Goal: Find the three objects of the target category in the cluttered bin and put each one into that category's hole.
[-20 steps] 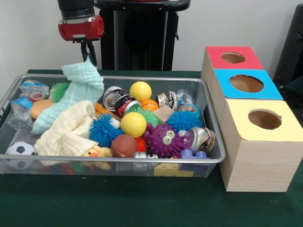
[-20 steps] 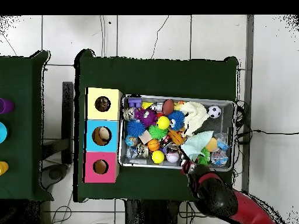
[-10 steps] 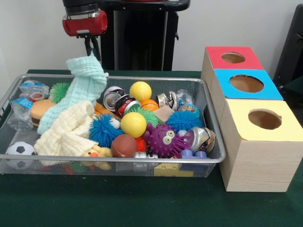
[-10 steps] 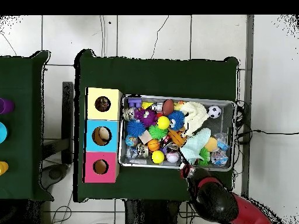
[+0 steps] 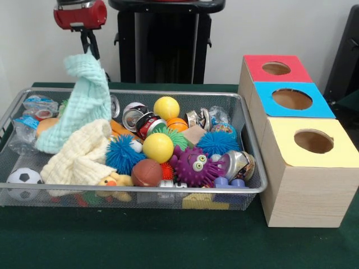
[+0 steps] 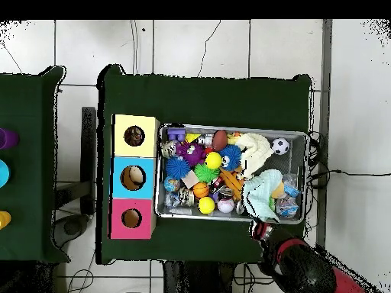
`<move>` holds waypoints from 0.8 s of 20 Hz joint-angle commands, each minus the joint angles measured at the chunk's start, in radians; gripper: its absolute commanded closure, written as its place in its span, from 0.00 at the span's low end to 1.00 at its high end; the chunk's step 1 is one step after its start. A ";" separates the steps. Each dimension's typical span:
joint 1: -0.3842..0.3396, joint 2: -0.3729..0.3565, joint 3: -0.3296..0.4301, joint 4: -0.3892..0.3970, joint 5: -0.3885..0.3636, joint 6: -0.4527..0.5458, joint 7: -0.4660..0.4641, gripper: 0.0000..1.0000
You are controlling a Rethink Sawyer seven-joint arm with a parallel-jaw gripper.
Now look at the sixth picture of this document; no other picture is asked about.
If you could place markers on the mint green cloth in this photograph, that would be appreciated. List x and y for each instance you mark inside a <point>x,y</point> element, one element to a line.
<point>259,192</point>

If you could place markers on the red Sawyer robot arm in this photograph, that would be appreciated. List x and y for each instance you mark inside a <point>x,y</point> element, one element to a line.
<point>305,268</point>

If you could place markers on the shallow mesh bin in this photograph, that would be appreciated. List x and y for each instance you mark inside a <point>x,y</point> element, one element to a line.
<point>195,216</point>

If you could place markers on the wooden box with three holes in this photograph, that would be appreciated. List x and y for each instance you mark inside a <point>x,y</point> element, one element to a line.
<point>146,189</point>

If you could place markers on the toy hamburger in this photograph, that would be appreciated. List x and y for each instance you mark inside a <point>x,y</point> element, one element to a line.
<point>279,190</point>

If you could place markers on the plain yellow ball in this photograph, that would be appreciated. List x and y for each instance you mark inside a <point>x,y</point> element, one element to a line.
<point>206,205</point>

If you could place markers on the green spiky rubber ball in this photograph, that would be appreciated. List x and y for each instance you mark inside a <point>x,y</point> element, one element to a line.
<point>206,173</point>

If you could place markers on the blue spiky rubber ball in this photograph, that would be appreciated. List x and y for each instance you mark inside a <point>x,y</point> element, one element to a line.
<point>177,167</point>
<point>230,157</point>

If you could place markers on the cream waffle cloth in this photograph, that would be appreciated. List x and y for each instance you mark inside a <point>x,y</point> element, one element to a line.
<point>255,151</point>

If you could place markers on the yellow smiley ball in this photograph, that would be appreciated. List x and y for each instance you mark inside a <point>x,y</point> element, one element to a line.
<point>213,160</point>

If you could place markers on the black and white soccer ball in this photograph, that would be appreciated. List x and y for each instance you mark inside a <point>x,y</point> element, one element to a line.
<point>280,146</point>

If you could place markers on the brown toy football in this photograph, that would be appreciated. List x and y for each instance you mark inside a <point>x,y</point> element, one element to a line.
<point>220,140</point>

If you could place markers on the purple spiky monster toy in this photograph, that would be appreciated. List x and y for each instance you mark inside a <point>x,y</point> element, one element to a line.
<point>191,152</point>

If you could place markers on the dark green table cloth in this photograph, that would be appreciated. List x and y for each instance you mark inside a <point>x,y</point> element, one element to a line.
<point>213,100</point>

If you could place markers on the black stand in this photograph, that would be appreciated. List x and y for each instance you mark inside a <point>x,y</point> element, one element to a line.
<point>88,137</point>

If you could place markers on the yellow plastic cup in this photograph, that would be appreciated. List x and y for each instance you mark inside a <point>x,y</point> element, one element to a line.
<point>4,219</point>

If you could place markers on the cyan plastic cup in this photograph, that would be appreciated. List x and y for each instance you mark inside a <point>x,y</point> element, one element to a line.
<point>3,173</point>

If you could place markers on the dark green side-table cloth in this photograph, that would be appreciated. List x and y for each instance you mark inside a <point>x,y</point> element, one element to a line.
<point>27,106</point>

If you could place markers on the purple plastic cup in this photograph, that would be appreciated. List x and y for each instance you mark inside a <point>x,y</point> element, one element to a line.
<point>8,139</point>

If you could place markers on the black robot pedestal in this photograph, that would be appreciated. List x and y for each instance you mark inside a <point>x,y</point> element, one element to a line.
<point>198,279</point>

